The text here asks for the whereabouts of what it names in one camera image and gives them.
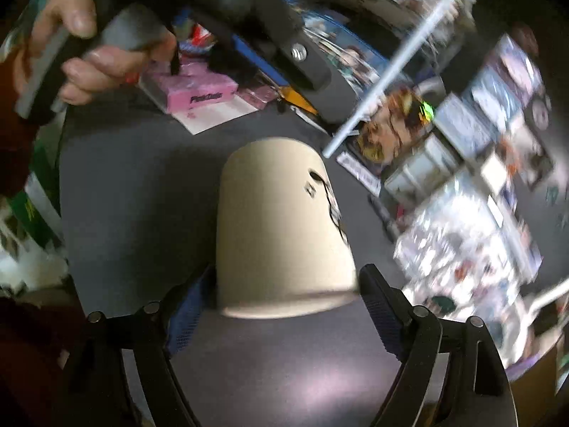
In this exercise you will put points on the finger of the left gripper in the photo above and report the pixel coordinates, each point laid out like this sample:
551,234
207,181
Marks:
282,40

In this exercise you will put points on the pink white paper leaflet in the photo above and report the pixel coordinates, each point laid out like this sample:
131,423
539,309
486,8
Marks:
360,173

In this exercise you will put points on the black pen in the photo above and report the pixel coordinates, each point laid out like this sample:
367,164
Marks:
390,225

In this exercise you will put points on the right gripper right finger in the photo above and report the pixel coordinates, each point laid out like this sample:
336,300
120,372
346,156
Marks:
450,373

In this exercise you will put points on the cream cartoon mug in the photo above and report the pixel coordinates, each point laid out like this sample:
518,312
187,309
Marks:
281,250

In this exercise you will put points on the yellow box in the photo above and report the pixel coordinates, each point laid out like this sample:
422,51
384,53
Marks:
292,97

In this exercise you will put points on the person's left hand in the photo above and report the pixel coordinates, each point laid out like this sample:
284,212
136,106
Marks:
105,68

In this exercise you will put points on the clear plastic sticker bag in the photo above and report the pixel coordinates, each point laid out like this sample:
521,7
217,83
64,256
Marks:
462,251

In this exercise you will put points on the blue character display box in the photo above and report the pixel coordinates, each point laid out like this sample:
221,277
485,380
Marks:
493,103

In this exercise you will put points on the blue anime poster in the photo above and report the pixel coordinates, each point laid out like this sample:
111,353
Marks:
358,66

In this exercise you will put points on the pink tissue box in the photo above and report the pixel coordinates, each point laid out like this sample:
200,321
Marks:
195,86

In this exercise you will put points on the brown anime poster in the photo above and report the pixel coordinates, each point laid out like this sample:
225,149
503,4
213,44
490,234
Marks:
396,124

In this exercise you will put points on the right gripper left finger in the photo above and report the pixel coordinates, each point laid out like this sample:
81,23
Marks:
119,371

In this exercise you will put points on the white curved shelf pole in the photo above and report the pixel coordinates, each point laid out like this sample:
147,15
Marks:
400,59

